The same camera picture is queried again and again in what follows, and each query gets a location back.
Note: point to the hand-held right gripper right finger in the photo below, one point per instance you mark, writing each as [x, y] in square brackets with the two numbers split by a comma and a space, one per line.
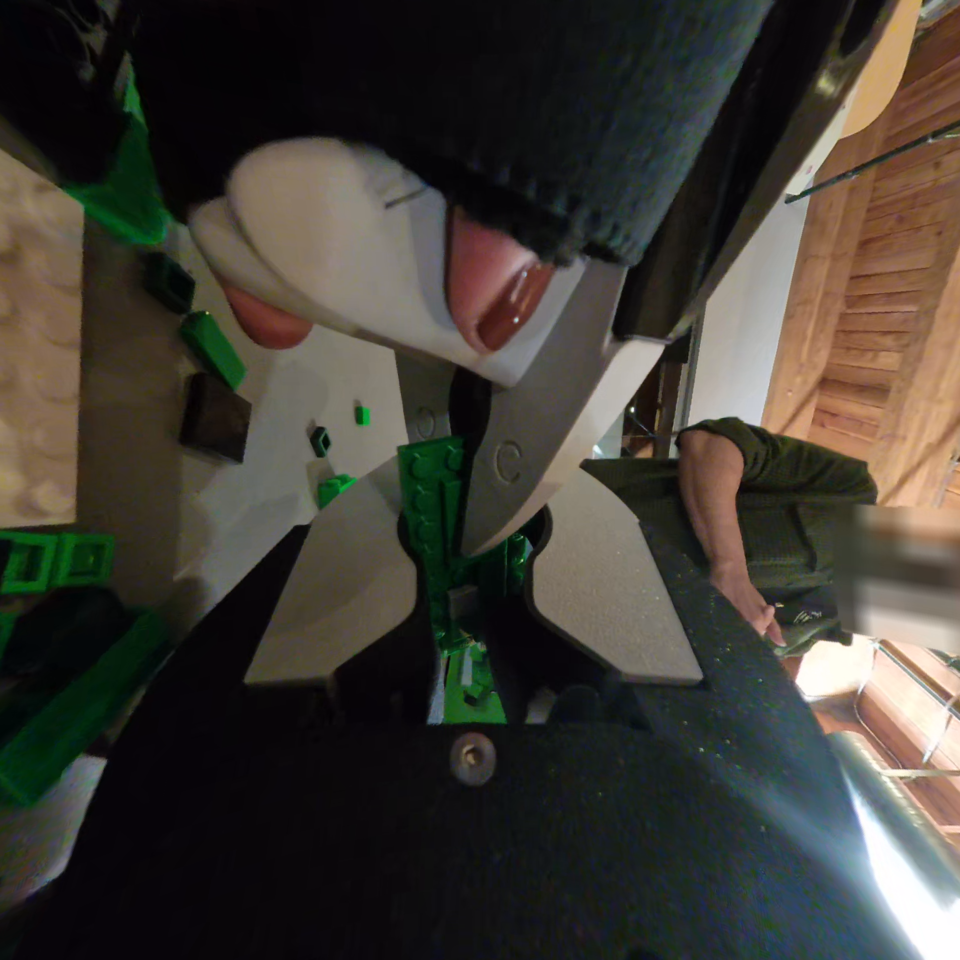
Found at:
[607, 592]

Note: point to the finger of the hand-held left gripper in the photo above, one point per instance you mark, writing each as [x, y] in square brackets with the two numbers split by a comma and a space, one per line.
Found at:
[555, 420]
[427, 405]

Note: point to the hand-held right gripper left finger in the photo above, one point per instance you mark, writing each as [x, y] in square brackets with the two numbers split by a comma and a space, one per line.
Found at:
[337, 592]

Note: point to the green brick frame assembly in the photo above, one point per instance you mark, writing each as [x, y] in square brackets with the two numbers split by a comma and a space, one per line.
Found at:
[431, 487]

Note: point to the green plate with dark tiles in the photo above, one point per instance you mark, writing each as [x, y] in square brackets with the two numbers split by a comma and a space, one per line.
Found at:
[487, 705]

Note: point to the person's left hand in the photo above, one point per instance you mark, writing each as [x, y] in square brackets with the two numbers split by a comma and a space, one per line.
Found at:
[480, 277]

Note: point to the small green brick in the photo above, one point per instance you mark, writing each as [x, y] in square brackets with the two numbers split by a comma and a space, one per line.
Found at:
[336, 491]

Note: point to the dark green small tile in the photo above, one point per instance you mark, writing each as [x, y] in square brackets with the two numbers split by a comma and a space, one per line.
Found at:
[319, 441]

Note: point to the black square tile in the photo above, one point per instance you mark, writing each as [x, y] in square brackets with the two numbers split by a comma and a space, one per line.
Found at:
[217, 420]

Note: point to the green slope brick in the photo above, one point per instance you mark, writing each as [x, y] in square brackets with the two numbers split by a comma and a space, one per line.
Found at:
[214, 349]

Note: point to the large green slope panel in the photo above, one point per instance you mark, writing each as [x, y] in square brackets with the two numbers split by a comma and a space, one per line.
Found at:
[75, 712]

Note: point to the long white brick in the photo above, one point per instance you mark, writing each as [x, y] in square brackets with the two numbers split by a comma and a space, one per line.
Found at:
[37, 337]

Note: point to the silver ventilation duct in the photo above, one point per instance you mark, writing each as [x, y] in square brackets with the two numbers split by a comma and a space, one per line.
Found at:
[885, 795]

